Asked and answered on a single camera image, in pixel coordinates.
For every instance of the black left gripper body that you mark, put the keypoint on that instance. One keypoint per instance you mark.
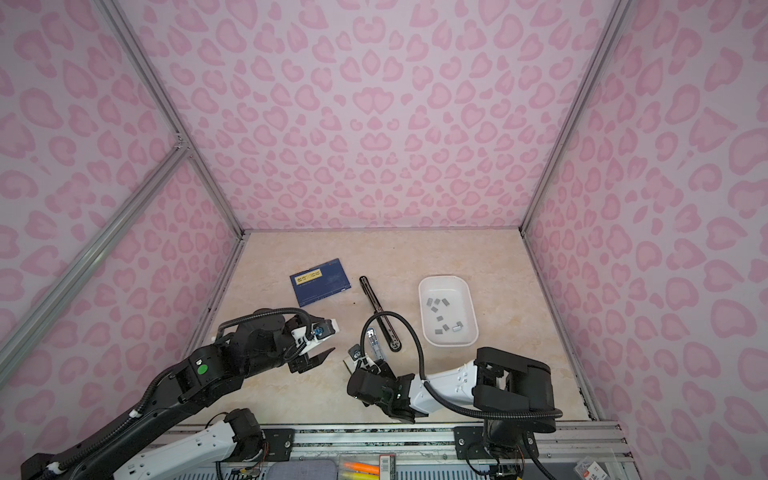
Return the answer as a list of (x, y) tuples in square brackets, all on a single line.
[(291, 353)]

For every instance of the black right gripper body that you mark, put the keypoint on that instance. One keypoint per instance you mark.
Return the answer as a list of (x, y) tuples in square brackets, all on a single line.
[(383, 372)]

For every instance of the black long stapler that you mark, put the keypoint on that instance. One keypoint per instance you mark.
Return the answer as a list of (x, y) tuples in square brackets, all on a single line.
[(390, 335)]

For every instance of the light blue mini stapler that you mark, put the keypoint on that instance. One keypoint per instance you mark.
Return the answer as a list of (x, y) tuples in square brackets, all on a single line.
[(374, 343)]

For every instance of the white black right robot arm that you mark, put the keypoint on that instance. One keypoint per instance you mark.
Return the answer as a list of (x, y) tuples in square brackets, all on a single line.
[(512, 395)]

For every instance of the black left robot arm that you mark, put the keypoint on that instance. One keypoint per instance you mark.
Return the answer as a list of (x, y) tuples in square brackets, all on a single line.
[(243, 347)]

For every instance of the blue book yellow label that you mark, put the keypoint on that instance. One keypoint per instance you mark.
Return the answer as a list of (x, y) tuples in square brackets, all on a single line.
[(319, 282)]

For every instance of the orange marker pen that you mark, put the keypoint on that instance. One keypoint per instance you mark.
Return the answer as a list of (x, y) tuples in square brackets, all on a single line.
[(362, 468)]

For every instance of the yellow marker pen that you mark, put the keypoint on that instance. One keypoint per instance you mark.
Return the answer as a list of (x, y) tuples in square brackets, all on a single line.
[(349, 475)]

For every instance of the white plastic tray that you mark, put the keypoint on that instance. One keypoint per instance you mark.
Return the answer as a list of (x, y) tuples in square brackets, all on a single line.
[(460, 309)]

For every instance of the grey foam pad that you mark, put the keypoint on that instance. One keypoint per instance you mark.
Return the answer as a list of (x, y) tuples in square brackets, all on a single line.
[(322, 469)]

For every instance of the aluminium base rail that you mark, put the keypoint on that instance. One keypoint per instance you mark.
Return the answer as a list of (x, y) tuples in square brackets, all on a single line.
[(576, 450)]

